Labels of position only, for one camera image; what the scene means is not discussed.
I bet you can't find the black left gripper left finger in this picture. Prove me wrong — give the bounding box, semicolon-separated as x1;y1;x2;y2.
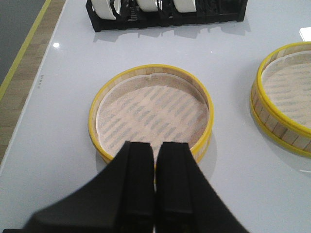
23;140;156;233

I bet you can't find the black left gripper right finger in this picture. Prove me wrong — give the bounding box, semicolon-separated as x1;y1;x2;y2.
155;142;247;233

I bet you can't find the bamboo steamer tray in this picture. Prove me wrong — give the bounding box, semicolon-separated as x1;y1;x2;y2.
250;42;311;157
88;64;214;163

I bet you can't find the white paper liner tray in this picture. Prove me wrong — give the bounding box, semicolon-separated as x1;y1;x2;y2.
96;73;209;156
261;50;311;128

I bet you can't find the white paper liner center tray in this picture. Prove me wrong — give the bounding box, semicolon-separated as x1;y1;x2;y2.
261;50;311;128

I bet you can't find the black bowl rack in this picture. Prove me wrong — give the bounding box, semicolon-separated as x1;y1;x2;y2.
86;0;247;32

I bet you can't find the white bowl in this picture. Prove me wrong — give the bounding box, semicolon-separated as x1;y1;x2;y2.
173;0;196;13
137;0;158;12
91;0;116;20

